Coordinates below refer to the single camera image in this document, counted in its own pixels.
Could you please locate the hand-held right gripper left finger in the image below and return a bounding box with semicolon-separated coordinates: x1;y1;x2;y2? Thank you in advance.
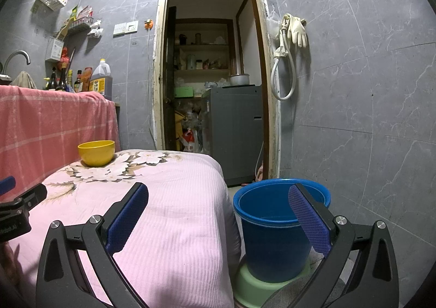
36;182;150;308

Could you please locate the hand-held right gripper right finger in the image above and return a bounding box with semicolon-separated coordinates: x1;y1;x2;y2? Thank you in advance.
288;183;400;308

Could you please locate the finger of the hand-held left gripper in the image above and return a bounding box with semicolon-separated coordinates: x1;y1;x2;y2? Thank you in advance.
0;184;47;218
0;176;16;196

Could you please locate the blue plastic bucket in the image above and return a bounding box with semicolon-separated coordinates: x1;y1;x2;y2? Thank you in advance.
233;178;332;283

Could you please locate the yellow bowl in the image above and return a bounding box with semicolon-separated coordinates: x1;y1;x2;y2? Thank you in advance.
78;140;116;167

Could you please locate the pink checked blanket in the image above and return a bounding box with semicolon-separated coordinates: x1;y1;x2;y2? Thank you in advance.
0;85;120;203

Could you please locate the green plastic basin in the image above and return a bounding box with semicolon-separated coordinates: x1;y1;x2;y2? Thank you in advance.
234;257;319;308

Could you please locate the red white bag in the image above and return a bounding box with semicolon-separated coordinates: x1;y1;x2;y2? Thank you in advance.
180;127;200;153

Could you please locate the yellow bag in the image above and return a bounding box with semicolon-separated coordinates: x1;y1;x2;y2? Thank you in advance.
175;113;186;151

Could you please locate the beige rag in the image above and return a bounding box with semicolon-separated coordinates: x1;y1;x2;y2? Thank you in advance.
10;71;38;90

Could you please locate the grey refrigerator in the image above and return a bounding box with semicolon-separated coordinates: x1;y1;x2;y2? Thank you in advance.
201;85;264;188

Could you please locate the metal faucet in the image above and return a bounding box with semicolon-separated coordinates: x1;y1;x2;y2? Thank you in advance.
1;50;31;74

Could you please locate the orange seasoning bag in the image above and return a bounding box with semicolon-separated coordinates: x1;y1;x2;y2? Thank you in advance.
82;67;93;92

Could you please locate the large cooking oil bottle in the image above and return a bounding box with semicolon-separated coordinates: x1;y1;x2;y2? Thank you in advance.
89;58;114;98

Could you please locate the white utensil holder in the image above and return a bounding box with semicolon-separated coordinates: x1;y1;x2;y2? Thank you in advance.
45;37;65;63

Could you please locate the dark wooden door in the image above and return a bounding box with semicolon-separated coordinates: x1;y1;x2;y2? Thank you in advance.
163;5;178;152

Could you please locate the metal pot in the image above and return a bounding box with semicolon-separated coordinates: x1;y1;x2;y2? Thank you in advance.
229;73;252;87

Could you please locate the white plastic bag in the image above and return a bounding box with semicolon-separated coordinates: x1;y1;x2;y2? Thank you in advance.
87;20;104;38

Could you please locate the wooden shelf unit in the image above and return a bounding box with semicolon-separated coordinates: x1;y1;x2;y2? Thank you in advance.
174;18;236;99

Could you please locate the beige rubber glove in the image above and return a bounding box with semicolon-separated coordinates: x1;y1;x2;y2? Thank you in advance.
281;13;309;48

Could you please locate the clear plastic bag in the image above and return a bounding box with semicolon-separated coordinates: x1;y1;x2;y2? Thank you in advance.
267;5;283;39

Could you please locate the white hose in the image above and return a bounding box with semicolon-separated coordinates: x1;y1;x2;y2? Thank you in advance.
271;27;298;102

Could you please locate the wooden door frame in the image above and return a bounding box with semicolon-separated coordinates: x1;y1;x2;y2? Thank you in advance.
151;0;281;181

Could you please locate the white wall shelf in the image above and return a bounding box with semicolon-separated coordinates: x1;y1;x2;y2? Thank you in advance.
66;5;95;36

